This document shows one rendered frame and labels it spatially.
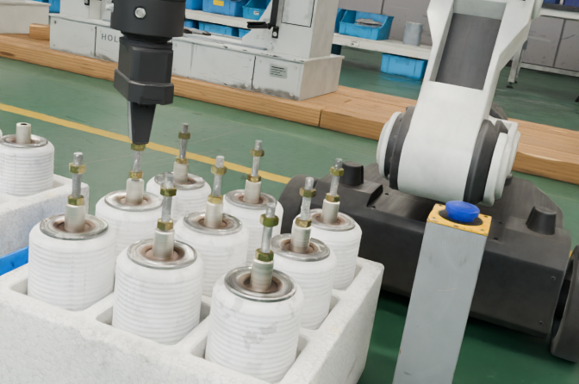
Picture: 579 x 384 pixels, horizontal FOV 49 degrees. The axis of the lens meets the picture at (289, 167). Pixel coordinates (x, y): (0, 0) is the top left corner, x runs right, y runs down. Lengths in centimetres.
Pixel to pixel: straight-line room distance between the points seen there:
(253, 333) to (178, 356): 8
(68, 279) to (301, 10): 228
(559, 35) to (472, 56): 790
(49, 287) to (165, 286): 15
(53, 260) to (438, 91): 61
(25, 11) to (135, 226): 345
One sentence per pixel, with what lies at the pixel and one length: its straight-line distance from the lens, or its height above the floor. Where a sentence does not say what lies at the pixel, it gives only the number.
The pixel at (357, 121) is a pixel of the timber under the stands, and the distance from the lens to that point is 268.
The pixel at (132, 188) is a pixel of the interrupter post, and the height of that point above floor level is 27.
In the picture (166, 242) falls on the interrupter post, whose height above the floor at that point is 27.
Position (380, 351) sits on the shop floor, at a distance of 109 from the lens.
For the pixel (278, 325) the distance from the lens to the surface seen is 64.
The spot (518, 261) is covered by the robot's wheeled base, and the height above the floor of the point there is 17.
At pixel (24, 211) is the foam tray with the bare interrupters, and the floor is 17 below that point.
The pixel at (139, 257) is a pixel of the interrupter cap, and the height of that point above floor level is 25.
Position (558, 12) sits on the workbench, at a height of 70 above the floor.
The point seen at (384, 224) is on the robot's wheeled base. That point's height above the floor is 17.
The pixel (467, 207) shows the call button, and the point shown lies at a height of 33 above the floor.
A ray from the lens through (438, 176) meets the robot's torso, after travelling 98.
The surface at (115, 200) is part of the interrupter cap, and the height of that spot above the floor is 25.
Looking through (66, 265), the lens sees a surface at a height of 23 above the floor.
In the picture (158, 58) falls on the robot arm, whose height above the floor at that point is 45.
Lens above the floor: 55
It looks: 15 degrees down
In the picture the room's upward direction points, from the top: 8 degrees clockwise
